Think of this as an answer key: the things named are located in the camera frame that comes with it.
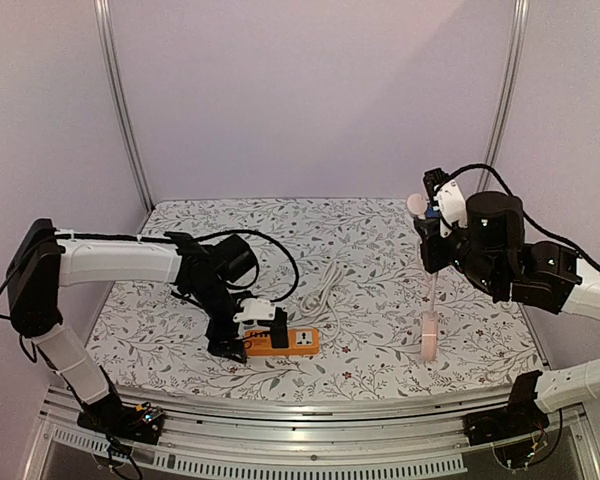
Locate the black power adapter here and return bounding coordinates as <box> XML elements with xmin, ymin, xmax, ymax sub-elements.
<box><xmin>243</xmin><ymin>308</ymin><xmax>290</xmax><ymax>356</ymax></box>

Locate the pink round socket hub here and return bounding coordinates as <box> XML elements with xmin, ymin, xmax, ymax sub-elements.
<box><xmin>421</xmin><ymin>310</ymin><xmax>439</xmax><ymax>362</ymax></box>

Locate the orange power strip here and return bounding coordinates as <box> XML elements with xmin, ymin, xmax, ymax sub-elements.
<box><xmin>244</xmin><ymin>328</ymin><xmax>320</xmax><ymax>357</ymax></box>

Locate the white cable with plug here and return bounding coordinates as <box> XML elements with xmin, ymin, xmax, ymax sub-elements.
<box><xmin>297</xmin><ymin>263</ymin><xmax>349</xmax><ymax>351</ymax></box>

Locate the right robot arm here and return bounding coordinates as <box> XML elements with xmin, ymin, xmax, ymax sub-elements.
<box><xmin>406</xmin><ymin>189</ymin><xmax>600</xmax><ymax>436</ymax></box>

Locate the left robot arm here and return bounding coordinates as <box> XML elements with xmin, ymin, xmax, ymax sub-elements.
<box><xmin>0</xmin><ymin>218</ymin><xmax>275</xmax><ymax>434</ymax></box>

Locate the floral table mat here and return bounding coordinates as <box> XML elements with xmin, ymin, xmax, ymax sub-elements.
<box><xmin>87</xmin><ymin>199</ymin><xmax>543</xmax><ymax>403</ymax></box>

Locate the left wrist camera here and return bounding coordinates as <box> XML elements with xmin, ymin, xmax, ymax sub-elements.
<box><xmin>233</xmin><ymin>297</ymin><xmax>288</xmax><ymax>323</ymax></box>

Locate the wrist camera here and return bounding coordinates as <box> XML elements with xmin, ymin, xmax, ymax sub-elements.
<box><xmin>423</xmin><ymin>168</ymin><xmax>468</xmax><ymax>238</ymax></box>
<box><xmin>233</xmin><ymin>297</ymin><xmax>288</xmax><ymax>323</ymax></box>

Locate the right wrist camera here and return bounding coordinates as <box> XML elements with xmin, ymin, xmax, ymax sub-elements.
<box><xmin>423</xmin><ymin>168</ymin><xmax>468</xmax><ymax>238</ymax></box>

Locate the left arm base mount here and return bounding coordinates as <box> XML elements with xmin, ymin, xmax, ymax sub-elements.
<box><xmin>77</xmin><ymin>394</ymin><xmax>165</xmax><ymax>445</ymax></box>

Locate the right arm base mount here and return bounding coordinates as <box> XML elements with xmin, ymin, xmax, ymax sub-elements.
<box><xmin>462</xmin><ymin>370</ymin><xmax>549</xmax><ymax>470</ymax></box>

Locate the aluminium front rail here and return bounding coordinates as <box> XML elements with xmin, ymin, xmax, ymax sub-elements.
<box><xmin>22</xmin><ymin>384</ymin><xmax>600</xmax><ymax>480</ymax></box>

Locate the right aluminium post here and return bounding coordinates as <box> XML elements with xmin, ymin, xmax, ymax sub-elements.
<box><xmin>485</xmin><ymin>0</ymin><xmax>530</xmax><ymax>166</ymax></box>

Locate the aluminium post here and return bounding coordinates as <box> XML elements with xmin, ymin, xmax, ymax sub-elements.
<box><xmin>93</xmin><ymin>0</ymin><xmax>155</xmax><ymax>213</ymax></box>
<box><xmin>485</xmin><ymin>0</ymin><xmax>530</xmax><ymax>166</ymax></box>

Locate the left aluminium post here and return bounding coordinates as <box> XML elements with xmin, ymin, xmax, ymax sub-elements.
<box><xmin>93</xmin><ymin>0</ymin><xmax>155</xmax><ymax>213</ymax></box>

